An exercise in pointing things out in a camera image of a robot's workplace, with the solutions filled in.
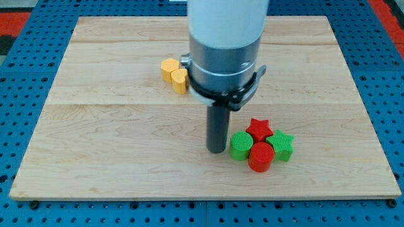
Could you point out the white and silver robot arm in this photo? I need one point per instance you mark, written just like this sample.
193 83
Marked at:
224 37

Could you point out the red star block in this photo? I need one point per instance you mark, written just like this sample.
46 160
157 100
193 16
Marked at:
259 130

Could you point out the green star block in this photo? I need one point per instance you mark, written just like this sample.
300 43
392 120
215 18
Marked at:
282 144

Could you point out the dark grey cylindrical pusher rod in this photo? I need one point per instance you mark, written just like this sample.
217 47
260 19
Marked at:
217 124

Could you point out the yellow heart block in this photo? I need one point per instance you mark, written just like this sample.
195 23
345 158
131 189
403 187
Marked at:
179 80

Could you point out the green cylinder block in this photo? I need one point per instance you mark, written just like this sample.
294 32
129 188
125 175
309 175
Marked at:
241 143

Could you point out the yellow hexagon block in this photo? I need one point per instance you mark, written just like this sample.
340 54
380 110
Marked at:
167 67

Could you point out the red cylinder block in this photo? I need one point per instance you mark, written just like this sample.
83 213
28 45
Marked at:
261 157

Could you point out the light wooden board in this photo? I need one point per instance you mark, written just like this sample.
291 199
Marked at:
113 130

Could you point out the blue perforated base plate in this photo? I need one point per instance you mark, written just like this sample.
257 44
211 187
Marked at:
32 62

